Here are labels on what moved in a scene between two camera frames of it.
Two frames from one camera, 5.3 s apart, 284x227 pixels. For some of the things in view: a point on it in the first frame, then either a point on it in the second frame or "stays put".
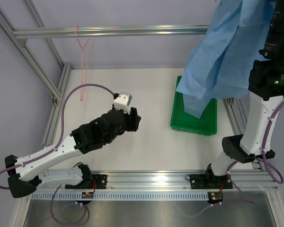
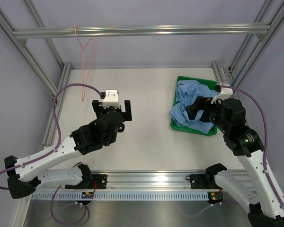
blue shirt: [219, 66] to [187, 92]
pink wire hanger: [82, 47] stays put
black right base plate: [209, 181] stays put
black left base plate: [99, 181] stays put
